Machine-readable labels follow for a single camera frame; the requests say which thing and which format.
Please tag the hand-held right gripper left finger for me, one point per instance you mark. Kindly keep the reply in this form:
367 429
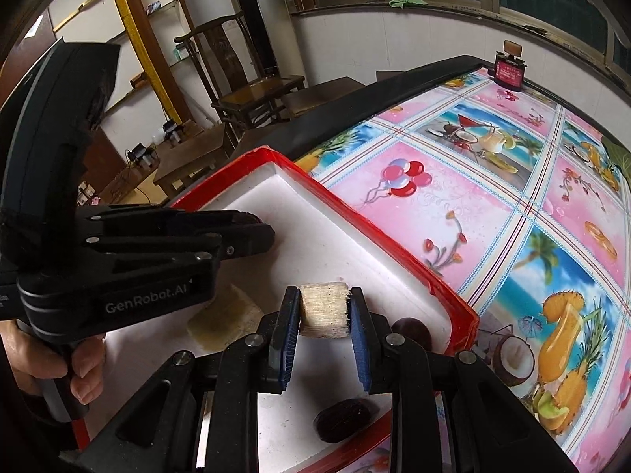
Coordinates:
286 340

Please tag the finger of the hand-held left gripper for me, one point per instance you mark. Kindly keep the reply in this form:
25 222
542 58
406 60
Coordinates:
197 246
172 219

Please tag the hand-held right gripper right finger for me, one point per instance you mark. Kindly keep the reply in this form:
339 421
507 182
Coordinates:
360 350

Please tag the red date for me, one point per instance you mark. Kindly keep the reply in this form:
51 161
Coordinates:
411 330
342 419

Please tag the red-rimmed white foam tray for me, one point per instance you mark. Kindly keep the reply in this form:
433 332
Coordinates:
315 236

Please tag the person's left hand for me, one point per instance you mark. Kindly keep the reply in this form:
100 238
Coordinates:
29 359

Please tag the wooden stool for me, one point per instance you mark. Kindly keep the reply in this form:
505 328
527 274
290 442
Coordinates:
392 75
325 93
192 162

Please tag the black battery charger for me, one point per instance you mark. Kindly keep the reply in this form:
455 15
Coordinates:
173 130
140 153

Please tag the dark wooden chair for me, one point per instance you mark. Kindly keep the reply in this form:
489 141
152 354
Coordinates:
222 44

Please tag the fruit-printed pink tablecloth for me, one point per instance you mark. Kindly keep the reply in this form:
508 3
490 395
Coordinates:
493 207

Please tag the black table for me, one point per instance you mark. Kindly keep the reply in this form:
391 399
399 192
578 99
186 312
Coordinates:
355 93

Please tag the black tower air conditioner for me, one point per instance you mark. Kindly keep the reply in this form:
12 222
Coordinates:
251 10

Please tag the small red jar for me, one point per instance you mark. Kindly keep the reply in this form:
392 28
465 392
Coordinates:
509 74

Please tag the green cloth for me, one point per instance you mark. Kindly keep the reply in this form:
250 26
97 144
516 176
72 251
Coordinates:
406 1

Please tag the yellow wooden post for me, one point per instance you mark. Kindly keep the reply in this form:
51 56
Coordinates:
143 34

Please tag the white wall shelf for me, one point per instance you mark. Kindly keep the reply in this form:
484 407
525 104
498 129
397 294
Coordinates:
157 10

